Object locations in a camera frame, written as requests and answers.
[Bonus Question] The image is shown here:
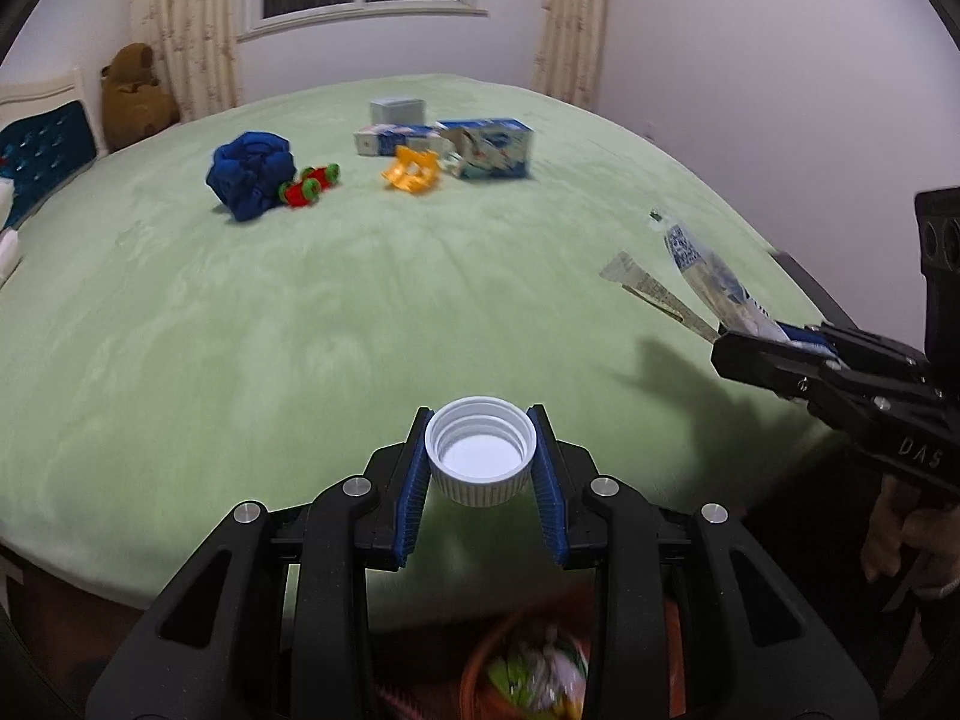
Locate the blue white medicine box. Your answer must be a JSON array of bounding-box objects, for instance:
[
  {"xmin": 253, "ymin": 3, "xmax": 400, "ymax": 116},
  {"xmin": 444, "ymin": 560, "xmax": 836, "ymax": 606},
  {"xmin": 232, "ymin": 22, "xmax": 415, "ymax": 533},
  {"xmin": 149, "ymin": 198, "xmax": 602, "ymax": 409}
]
[{"xmin": 353, "ymin": 124, "xmax": 443, "ymax": 158}]

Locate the brown teddy bear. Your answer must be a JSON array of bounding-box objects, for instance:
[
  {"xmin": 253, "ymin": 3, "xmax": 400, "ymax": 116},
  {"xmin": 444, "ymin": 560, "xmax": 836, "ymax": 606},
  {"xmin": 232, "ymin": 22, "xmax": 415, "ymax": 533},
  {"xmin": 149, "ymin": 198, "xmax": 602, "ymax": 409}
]
[{"xmin": 101, "ymin": 43, "xmax": 181, "ymax": 151}]

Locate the white floral pillow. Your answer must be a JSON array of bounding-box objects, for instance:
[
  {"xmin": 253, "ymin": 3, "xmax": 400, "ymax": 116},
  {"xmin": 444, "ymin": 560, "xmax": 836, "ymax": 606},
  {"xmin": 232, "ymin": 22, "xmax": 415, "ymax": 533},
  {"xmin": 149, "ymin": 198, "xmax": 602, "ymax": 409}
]
[{"xmin": 0, "ymin": 177, "xmax": 14, "ymax": 229}]

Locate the floral curtain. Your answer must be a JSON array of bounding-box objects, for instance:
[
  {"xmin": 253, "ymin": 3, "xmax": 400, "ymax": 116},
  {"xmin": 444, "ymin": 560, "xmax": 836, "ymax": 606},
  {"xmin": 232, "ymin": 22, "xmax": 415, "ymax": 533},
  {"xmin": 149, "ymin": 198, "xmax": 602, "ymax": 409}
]
[
  {"xmin": 532, "ymin": 0, "xmax": 608, "ymax": 109},
  {"xmin": 130, "ymin": 0, "xmax": 241, "ymax": 121}
]

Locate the right floral curtain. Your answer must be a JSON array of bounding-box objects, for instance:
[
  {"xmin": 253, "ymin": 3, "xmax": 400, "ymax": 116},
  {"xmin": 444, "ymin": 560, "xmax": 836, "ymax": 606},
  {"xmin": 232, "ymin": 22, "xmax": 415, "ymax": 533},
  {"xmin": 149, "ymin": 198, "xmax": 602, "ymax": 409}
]
[{"xmin": 532, "ymin": 0, "xmax": 608, "ymax": 109}]

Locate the blue oreo box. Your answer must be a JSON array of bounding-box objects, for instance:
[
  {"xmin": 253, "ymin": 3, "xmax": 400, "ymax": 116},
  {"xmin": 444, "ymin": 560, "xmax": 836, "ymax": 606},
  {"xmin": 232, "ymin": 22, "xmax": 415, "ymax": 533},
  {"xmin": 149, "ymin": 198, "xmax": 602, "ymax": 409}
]
[{"xmin": 436, "ymin": 117, "xmax": 534, "ymax": 181}]

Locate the orange plastic toy part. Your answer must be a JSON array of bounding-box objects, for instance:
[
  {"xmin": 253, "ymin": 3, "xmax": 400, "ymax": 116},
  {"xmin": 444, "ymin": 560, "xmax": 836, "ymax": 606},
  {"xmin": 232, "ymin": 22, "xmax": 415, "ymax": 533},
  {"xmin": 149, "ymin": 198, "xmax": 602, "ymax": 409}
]
[{"xmin": 382, "ymin": 146, "xmax": 441, "ymax": 193}]

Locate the green bed blanket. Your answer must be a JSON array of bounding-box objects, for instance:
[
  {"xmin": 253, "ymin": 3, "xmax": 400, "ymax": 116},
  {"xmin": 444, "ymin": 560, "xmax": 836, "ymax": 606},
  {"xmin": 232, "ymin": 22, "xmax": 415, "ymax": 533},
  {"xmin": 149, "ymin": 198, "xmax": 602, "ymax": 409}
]
[{"xmin": 2, "ymin": 75, "xmax": 830, "ymax": 606}]

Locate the person's right hand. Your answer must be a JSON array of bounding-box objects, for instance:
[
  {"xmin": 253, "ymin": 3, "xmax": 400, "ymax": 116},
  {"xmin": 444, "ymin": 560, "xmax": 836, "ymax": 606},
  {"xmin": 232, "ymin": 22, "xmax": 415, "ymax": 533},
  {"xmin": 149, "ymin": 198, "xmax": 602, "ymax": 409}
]
[{"xmin": 861, "ymin": 476, "xmax": 958, "ymax": 598}]

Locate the white lower pillow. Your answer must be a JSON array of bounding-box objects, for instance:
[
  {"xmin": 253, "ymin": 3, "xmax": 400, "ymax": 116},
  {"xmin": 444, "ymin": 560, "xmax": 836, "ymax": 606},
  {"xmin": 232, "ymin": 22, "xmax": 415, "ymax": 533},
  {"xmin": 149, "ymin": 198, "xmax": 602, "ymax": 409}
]
[{"xmin": 0, "ymin": 229, "xmax": 23, "ymax": 286}]

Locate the left floral curtain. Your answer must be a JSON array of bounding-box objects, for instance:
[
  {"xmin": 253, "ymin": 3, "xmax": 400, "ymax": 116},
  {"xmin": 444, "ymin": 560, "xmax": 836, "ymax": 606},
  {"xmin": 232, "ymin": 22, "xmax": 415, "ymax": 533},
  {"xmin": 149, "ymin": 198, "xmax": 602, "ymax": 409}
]
[{"xmin": 130, "ymin": 0, "xmax": 241, "ymax": 121}]

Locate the blue crumpled cloth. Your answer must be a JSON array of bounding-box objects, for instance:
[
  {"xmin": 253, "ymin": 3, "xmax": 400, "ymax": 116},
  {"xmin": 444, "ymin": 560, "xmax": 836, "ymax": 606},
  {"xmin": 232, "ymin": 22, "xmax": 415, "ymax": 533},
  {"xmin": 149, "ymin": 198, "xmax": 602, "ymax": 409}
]
[{"xmin": 205, "ymin": 130, "xmax": 295, "ymax": 223}]

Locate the white bottle cap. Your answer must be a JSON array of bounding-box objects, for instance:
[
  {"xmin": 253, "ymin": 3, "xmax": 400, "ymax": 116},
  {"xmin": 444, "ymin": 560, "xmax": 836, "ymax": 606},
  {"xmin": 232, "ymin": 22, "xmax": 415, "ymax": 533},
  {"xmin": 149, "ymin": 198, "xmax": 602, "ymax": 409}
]
[{"xmin": 425, "ymin": 397, "xmax": 539, "ymax": 509}]

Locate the white blue tufted headboard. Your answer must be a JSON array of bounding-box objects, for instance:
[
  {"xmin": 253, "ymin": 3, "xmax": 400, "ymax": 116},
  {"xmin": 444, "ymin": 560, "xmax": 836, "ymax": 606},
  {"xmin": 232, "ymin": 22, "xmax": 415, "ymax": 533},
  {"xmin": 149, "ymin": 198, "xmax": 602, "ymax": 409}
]
[{"xmin": 2, "ymin": 68, "xmax": 106, "ymax": 229}]

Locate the small grey white box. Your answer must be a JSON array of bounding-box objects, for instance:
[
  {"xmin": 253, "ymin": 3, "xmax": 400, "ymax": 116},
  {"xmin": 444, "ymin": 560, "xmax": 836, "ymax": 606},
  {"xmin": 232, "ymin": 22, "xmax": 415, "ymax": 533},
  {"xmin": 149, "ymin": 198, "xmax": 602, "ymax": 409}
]
[{"xmin": 370, "ymin": 96, "xmax": 427, "ymax": 127}]

